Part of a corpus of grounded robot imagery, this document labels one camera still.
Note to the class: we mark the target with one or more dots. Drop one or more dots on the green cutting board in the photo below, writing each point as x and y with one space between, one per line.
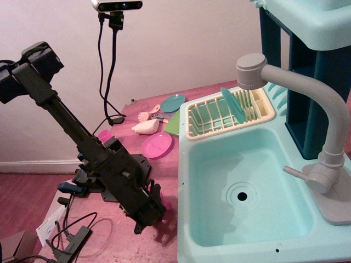
172 127

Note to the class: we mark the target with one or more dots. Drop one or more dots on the grey toy faucet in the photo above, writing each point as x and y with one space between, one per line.
318 120

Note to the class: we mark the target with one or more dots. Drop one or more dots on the black camera stand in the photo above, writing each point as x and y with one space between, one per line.
116 20

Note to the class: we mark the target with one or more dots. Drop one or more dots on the depth camera on stand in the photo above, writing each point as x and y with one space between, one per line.
116 6

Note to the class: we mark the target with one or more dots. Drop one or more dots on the black usb hub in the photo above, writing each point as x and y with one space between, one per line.
75 246

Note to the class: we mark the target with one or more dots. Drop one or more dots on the peach toy dish brush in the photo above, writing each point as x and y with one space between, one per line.
144 116

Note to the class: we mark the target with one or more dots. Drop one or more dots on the pink toy plate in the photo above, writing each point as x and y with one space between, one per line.
156 145

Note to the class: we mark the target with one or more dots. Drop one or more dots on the cream dish rack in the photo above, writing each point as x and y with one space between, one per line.
211 116

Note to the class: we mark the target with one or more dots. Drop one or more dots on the dark blue toy shelf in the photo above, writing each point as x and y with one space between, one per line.
319 53

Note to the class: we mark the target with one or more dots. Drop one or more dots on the small pink toy cup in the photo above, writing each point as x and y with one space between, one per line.
104 135

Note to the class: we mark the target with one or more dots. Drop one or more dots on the grey toy spatula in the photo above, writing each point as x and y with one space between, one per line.
162 117

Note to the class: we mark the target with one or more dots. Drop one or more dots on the teal toy plate on table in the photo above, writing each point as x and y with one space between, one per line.
172 103

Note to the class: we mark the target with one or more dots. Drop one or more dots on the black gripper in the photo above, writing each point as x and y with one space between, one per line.
144 207

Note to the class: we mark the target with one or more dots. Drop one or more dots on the teal plate in rack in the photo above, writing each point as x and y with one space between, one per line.
233 105

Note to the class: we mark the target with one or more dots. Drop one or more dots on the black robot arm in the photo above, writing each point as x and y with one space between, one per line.
31 75

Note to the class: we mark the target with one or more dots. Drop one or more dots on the teal toy sink unit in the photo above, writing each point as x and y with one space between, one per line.
236 203

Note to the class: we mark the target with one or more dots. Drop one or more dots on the brown cardboard box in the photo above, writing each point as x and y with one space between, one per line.
18 246

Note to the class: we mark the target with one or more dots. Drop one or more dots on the cream toy soap bottle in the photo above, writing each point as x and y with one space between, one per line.
146 127

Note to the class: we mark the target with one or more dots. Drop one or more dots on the pink toy cup with handle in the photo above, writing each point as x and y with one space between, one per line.
164 201

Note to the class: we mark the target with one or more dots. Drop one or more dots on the white paper card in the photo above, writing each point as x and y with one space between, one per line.
45 229

